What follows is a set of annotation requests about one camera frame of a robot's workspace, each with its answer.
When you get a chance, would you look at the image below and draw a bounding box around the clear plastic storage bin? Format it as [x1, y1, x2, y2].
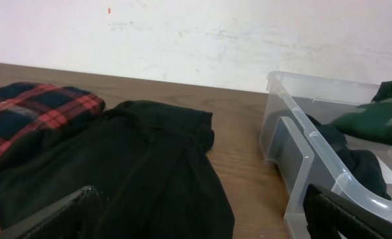
[259, 71, 392, 239]

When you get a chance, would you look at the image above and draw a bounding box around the dark green shirt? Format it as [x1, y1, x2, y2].
[332, 81, 392, 146]

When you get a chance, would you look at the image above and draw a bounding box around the red plaid folded shirt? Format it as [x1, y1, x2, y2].
[0, 82, 105, 156]

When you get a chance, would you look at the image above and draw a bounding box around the dark navy garment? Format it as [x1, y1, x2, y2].
[307, 115, 391, 200]

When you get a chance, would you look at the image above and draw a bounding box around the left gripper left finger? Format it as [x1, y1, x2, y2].
[0, 186, 107, 239]

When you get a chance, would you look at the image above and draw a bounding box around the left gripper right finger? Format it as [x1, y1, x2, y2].
[303, 184, 392, 239]

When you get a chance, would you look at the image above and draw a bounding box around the large black folded garment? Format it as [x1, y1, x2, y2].
[0, 101, 235, 238]

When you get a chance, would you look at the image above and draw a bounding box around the white label in bin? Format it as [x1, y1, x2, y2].
[377, 157, 392, 185]

